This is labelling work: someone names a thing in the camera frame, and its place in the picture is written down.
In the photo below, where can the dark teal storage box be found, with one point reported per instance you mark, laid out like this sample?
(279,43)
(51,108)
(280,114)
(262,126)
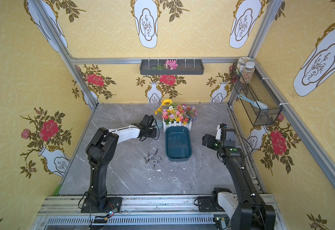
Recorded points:
(177,144)

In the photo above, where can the clear jar white lid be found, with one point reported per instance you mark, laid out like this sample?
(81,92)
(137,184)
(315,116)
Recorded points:
(241,64)

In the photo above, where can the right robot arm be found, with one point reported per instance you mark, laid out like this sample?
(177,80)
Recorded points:
(247,211)

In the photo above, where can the clear jar beige lid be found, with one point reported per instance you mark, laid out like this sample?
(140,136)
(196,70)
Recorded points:
(247,72)

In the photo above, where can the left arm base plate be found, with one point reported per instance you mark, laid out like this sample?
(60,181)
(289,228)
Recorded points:
(105,205)

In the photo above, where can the dark grey wall shelf tray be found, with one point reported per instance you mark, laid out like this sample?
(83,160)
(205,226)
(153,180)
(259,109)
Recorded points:
(187,66)

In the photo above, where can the black wire mesh basket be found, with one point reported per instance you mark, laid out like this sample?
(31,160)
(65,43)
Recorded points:
(256,90)

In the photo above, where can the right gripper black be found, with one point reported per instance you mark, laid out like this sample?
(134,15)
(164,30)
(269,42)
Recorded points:
(207,140)

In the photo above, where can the white picket flower planter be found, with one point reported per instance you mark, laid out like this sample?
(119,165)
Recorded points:
(176,115)

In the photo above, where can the aluminium front rail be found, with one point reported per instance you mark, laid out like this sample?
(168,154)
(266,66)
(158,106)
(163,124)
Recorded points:
(132,210)

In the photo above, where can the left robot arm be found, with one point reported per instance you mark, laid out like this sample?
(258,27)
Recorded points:
(100,152)

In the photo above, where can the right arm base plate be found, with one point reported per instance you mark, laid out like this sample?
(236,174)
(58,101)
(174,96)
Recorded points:
(207,204)

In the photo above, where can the pink flower on shelf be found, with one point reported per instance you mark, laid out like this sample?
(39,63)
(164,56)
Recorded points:
(171,64)

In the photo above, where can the light blue brush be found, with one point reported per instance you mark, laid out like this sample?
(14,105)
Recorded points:
(257,104)

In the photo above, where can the aluminium corner frame post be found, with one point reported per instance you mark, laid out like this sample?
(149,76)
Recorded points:
(45,18)

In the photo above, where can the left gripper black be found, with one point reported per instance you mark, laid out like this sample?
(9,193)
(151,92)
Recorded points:
(150,126)

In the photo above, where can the light blue plastic scoop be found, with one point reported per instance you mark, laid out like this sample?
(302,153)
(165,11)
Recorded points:
(159,124)

